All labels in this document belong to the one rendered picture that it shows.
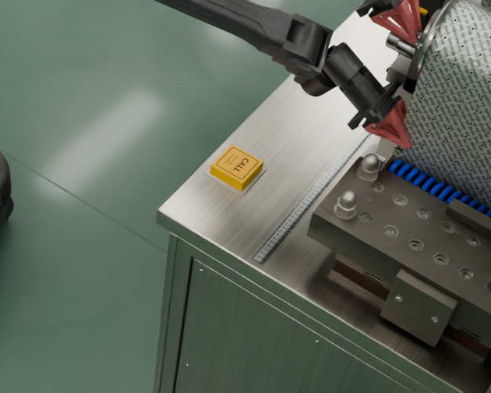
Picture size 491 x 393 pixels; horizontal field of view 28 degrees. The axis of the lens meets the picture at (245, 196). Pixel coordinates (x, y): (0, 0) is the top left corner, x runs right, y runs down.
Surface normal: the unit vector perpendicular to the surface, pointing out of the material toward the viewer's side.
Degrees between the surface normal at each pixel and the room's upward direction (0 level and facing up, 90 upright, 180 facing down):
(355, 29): 0
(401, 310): 90
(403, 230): 0
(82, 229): 0
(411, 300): 90
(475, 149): 90
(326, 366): 90
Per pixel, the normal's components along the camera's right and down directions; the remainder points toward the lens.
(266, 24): 0.30, -0.22
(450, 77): -0.54, 0.59
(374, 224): 0.12, -0.65
